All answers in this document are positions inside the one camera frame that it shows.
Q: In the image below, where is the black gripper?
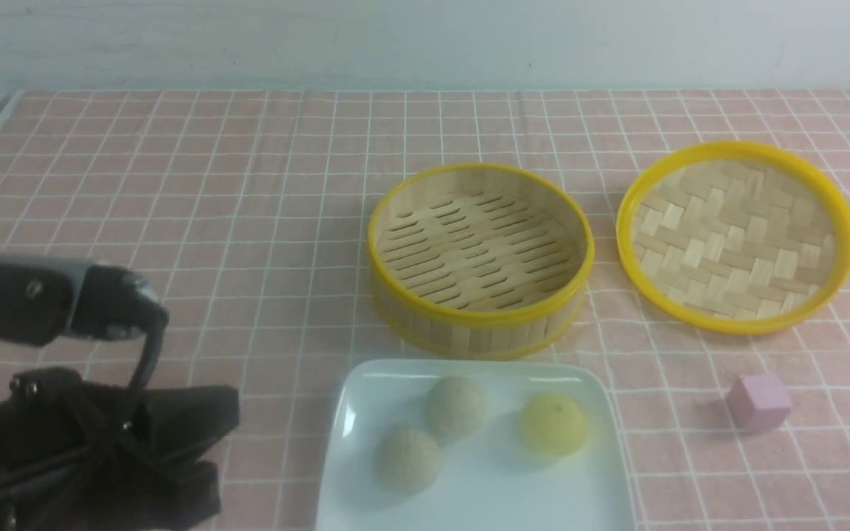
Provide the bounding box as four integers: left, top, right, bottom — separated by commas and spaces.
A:
0, 367, 240, 530

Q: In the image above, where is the pale green steamed bun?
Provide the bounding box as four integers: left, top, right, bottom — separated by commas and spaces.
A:
374, 427, 444, 496

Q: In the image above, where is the yellow steamed bun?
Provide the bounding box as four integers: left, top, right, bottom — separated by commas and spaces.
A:
519, 392, 590, 458

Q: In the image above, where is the beige steamed bun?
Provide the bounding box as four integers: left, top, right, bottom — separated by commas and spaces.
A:
424, 376, 486, 440

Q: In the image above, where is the white square plate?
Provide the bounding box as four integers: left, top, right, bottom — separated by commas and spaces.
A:
316, 358, 640, 530

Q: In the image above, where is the pink checkered tablecloth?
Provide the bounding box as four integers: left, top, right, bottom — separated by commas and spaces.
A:
0, 88, 850, 530

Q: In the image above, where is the yellow-rimmed bamboo steamer basket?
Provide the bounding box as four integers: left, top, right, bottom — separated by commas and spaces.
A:
365, 164, 595, 360

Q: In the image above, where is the yellow-rimmed woven steamer lid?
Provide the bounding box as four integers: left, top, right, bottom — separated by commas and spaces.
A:
616, 141, 850, 335

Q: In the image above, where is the pink cube block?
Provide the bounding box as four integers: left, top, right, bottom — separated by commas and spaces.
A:
725, 373, 792, 431

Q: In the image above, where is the black cable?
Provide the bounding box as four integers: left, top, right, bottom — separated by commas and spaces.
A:
119, 324, 167, 428

